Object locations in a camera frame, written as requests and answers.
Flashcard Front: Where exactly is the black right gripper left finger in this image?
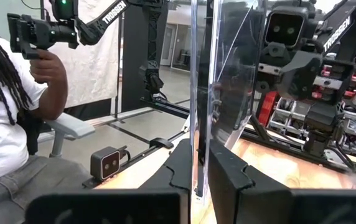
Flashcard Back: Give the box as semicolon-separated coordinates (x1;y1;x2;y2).
138;138;195;224

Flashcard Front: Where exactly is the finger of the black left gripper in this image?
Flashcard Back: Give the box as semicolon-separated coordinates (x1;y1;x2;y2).
279;50;324;101

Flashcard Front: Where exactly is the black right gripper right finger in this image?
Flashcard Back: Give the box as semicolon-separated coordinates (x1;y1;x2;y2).
207;139;293;224

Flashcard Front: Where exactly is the person's forearm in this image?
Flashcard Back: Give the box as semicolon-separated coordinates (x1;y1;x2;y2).
37;71;70;121

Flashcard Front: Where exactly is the grey chair armrest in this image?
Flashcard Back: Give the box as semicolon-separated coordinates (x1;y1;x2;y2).
45;112;96;159

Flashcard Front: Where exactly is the white cloth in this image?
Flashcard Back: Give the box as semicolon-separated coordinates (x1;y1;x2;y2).
42;0;120;109

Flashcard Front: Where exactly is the person's hand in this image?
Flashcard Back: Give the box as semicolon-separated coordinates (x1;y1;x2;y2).
29;49;69;85

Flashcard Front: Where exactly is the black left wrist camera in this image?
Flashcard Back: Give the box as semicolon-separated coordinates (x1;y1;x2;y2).
264;5;310;50

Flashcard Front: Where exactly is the black aluminium table frame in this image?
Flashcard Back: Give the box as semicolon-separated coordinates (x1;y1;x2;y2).
81;93;356;189

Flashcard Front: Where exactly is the black table-level camera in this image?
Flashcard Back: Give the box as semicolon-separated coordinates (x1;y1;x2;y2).
90;146;122;182

